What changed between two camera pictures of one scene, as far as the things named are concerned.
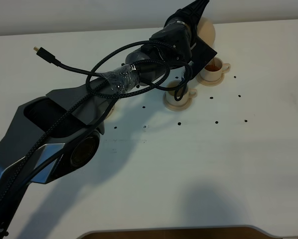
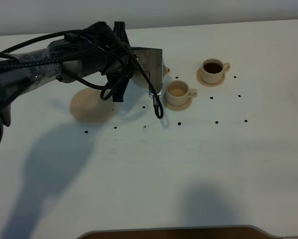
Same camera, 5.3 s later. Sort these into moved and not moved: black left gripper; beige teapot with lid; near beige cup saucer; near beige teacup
Moved: black left gripper; beige teapot with lid
Not moved: near beige cup saucer; near beige teacup
